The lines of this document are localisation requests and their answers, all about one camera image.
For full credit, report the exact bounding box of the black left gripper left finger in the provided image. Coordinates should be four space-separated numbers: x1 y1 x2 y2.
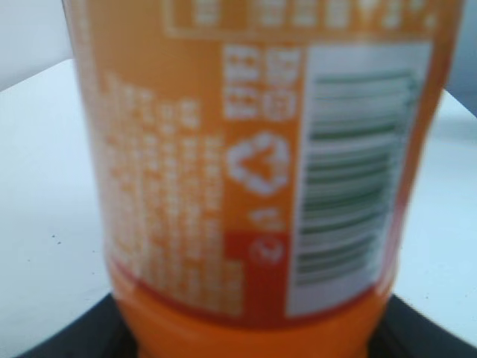
19 294 138 358

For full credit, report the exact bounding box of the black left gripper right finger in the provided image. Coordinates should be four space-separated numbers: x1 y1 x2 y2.
368 295 476 358

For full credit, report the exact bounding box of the orange soda bottle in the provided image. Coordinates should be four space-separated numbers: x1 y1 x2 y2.
63 1 465 357

